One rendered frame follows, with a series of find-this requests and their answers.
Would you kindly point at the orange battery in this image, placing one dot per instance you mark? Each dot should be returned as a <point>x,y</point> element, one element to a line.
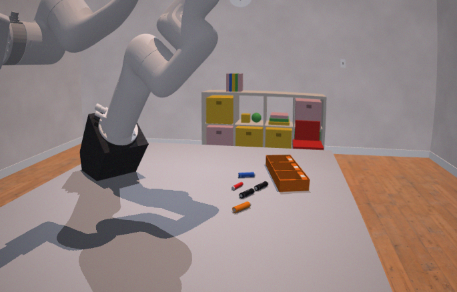
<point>241,207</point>

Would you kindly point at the blue aa battery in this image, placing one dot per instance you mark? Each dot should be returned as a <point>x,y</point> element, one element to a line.
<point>248,174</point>

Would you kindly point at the black aa battery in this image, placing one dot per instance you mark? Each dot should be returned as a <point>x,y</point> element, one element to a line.
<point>247,192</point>
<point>261,185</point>

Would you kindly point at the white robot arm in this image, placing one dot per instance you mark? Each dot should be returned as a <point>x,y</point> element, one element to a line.
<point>70,25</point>

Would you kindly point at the red battery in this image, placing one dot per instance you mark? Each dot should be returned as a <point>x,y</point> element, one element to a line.
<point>237,185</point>

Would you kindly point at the orange rack of three bins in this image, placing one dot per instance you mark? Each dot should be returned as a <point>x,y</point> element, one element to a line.
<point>291,178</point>

